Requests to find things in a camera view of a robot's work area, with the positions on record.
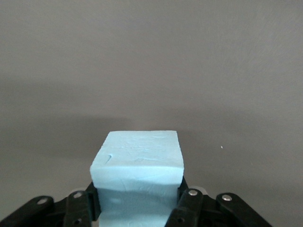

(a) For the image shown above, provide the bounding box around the light blue foam block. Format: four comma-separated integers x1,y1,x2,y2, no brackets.
89,130,186,227

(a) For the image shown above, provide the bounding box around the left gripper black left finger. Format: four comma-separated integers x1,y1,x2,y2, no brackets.
0,181,102,227

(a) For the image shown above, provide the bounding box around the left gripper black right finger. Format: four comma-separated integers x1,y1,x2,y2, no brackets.
164,177,273,227

